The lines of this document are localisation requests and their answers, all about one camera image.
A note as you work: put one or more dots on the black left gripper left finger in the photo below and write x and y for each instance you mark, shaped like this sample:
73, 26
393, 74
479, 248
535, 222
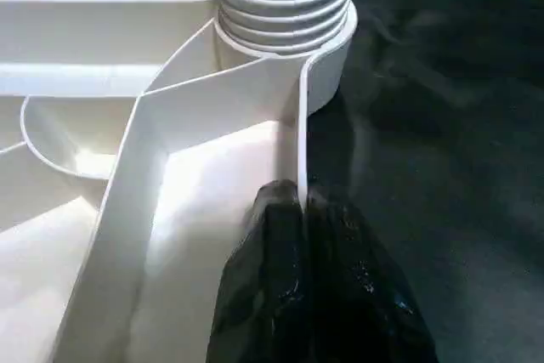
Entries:
263, 295

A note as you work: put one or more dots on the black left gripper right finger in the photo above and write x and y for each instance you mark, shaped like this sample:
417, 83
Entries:
365, 303

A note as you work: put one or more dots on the white plastic table top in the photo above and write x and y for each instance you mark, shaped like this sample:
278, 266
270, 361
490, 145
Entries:
127, 142

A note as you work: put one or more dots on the black work mat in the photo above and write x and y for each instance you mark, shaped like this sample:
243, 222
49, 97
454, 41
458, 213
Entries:
442, 167

